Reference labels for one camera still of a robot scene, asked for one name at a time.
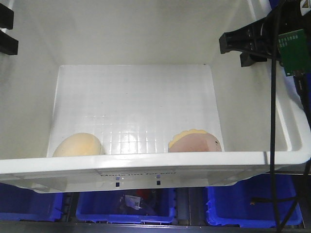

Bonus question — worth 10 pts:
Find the blue bin right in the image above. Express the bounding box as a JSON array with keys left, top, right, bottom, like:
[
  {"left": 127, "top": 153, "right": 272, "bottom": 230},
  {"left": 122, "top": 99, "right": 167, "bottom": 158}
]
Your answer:
[{"left": 203, "top": 174, "right": 302, "bottom": 228}]

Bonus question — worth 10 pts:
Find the blue bin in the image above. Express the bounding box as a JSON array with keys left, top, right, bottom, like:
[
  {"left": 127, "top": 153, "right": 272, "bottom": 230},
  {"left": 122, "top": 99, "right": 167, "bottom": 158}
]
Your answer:
[
  {"left": 0, "top": 183, "right": 63, "bottom": 221},
  {"left": 76, "top": 188, "right": 176, "bottom": 224},
  {"left": 203, "top": 174, "right": 302, "bottom": 228}
]

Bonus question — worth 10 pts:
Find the green circuit board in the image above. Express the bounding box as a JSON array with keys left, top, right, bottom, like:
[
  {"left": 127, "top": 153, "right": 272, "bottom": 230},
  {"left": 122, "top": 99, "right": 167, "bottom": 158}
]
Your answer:
[{"left": 278, "top": 29, "right": 311, "bottom": 76}]

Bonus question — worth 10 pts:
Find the blue bin left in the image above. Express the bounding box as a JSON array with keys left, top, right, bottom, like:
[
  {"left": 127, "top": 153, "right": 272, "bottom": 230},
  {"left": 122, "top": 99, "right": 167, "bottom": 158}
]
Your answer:
[{"left": 0, "top": 183, "right": 63, "bottom": 221}]

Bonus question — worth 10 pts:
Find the blue bin middle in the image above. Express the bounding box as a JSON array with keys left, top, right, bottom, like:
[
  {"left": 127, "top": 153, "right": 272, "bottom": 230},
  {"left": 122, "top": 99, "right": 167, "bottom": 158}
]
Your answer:
[{"left": 76, "top": 188, "right": 176, "bottom": 224}]

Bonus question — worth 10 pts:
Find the yellow plush ball toy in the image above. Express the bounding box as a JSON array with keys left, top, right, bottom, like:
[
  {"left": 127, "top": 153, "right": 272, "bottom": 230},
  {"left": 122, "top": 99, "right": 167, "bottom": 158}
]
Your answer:
[{"left": 53, "top": 133, "right": 102, "bottom": 157}]

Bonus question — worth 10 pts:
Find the black cable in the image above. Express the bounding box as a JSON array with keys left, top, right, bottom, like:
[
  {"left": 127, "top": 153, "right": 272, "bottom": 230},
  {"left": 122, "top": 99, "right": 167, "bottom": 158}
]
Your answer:
[
  {"left": 268, "top": 7, "right": 282, "bottom": 233},
  {"left": 250, "top": 72, "right": 311, "bottom": 233}
]

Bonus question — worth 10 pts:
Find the white plastic tote box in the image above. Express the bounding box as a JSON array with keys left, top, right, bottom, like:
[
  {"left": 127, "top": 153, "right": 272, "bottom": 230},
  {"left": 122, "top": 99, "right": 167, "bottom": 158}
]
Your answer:
[{"left": 0, "top": 0, "right": 311, "bottom": 194}]

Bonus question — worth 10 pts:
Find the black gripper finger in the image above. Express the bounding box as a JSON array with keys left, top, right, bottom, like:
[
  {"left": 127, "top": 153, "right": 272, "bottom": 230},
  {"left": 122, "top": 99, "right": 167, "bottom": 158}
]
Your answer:
[
  {"left": 219, "top": 19, "right": 274, "bottom": 55},
  {"left": 240, "top": 51, "right": 269, "bottom": 67},
  {"left": 0, "top": 31, "right": 19, "bottom": 55},
  {"left": 0, "top": 4, "right": 14, "bottom": 30}
]

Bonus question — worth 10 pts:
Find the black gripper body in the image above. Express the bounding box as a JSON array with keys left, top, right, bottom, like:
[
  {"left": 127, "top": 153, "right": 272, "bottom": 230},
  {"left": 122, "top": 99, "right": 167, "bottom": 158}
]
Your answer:
[{"left": 263, "top": 0, "right": 311, "bottom": 60}]

